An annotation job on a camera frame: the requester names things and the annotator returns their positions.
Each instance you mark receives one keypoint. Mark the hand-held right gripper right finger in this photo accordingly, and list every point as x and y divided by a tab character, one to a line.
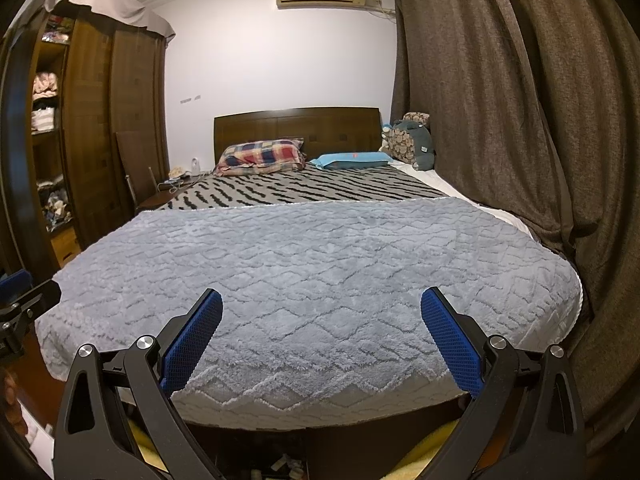
450	340

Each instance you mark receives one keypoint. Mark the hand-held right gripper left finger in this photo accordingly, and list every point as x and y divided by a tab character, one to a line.
197	340

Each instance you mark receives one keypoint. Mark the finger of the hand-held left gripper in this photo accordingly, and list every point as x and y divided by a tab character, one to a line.
12	285
35	300

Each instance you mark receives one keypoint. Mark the grey fluffy blanket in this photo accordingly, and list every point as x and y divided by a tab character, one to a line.
310	285

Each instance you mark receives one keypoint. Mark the white bed sheet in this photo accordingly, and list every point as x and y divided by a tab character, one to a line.
480	200

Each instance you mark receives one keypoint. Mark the wooden nightstand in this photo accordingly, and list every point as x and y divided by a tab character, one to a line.
172	185

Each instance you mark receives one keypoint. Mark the wooden wardrobe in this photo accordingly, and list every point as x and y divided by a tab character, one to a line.
85	135

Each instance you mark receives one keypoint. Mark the brown chair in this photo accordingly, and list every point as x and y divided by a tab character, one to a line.
137	165

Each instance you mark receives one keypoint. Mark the striped grey blanket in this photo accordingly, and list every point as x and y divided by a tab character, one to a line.
310	187

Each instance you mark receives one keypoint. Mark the plaid pillow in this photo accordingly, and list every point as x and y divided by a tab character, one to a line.
262	156

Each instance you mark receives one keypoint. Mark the grey plush toy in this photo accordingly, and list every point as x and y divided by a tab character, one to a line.
417	145

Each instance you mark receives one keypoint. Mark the patterned cushion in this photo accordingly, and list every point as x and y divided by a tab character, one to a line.
402	142

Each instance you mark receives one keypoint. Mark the blue pillow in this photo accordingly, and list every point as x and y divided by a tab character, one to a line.
350	161

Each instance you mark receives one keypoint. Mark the brown curtain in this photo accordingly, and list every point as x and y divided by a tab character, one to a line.
525	135

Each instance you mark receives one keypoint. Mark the wooden bed headboard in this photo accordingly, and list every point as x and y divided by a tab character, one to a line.
300	130

